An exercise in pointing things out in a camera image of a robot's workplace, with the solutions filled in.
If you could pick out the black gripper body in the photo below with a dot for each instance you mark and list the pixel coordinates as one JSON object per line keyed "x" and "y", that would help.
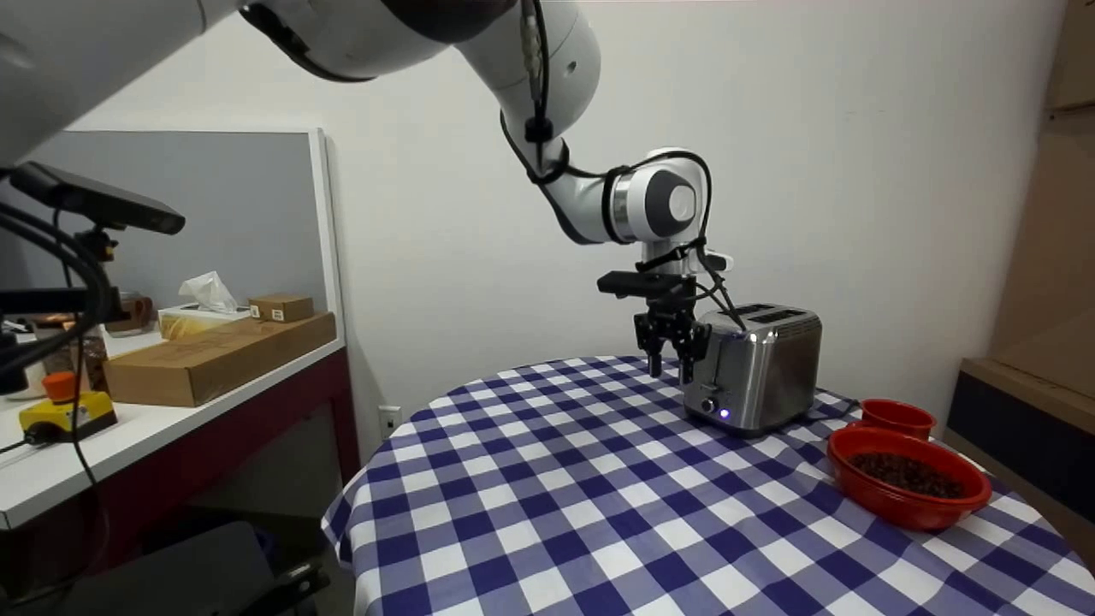
{"x": 675, "y": 302}

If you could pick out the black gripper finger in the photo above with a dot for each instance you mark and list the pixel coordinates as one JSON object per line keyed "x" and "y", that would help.
{"x": 653, "y": 346}
{"x": 688, "y": 355}

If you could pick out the silver two-slot toaster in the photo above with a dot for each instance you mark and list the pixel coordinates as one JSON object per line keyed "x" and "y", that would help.
{"x": 772, "y": 371}

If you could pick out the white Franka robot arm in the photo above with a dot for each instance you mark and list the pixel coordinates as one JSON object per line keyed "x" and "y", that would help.
{"x": 345, "y": 23}

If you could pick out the blue white checkered tablecloth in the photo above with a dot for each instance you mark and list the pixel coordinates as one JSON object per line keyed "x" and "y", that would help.
{"x": 637, "y": 516}

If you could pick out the red plastic cup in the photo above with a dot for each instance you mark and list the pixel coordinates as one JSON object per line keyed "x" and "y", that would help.
{"x": 897, "y": 420}

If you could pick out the dark coffee beans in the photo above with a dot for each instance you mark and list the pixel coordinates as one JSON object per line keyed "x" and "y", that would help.
{"x": 912, "y": 475}

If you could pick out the red plastic bowl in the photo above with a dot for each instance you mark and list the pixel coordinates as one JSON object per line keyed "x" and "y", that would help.
{"x": 901, "y": 513}

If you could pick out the small cardboard box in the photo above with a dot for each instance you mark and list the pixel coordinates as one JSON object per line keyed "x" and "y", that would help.
{"x": 281, "y": 310}

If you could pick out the flat cardboard box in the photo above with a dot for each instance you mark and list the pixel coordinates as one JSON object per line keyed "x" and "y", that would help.
{"x": 216, "y": 362}

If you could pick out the grey partition panel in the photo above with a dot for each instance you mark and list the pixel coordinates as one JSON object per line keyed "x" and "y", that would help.
{"x": 228, "y": 208}

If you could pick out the tissue box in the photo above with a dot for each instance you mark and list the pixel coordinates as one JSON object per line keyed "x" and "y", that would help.
{"x": 208, "y": 310}

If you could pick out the yellow black tool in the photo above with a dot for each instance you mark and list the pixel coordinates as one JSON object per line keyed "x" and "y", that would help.
{"x": 69, "y": 416}

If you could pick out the small orange object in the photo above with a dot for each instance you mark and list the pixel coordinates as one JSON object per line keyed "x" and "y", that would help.
{"x": 58, "y": 384}

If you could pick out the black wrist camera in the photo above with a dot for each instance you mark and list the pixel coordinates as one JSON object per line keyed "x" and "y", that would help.
{"x": 621, "y": 282}

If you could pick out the white desk with red frame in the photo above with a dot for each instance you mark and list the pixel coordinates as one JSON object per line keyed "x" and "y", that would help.
{"x": 171, "y": 431}

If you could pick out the black camera on stand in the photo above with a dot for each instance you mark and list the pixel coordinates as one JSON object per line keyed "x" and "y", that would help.
{"x": 105, "y": 208}

